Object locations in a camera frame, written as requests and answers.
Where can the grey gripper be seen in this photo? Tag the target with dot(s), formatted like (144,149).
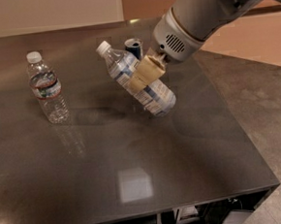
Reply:
(171,40)

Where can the blue labelled plastic bottle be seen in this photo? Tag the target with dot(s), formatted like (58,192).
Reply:
(157,98)

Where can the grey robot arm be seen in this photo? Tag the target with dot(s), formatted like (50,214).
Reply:
(201,18)

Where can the clear plastic water bottle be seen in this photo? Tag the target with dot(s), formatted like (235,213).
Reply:
(46,88)

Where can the blue silver energy drink can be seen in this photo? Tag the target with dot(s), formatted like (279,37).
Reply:
(135,47)

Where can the equipment under table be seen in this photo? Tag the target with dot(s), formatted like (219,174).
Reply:
(229,211)

